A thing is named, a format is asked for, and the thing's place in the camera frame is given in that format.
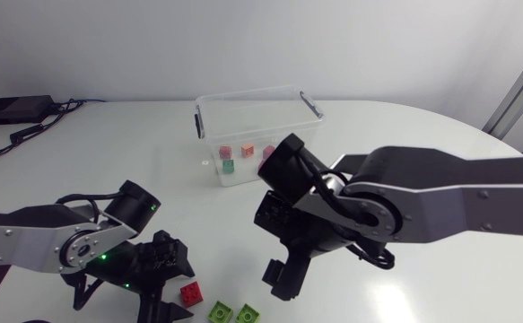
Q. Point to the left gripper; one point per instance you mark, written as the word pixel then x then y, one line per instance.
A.
pixel 142 269

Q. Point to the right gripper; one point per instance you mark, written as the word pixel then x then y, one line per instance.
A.
pixel 319 242

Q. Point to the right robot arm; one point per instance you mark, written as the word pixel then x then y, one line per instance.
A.
pixel 445 202

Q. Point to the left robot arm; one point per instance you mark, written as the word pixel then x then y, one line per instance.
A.
pixel 28 238

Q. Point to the clear plastic container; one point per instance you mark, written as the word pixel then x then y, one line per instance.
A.
pixel 252 121

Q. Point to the lime green toy brick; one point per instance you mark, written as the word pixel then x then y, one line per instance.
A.
pixel 220 312
pixel 247 315

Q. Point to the orange toy brick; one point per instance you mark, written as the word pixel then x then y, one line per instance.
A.
pixel 247 151

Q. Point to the small black adapter box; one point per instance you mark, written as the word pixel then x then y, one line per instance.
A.
pixel 27 133

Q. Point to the black power brick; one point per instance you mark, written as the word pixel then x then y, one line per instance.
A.
pixel 16 110

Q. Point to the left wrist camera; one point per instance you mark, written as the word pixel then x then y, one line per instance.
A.
pixel 168 251

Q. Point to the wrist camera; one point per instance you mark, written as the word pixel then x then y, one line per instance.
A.
pixel 168 251
pixel 272 213

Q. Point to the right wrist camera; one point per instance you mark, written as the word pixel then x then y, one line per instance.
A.
pixel 272 213

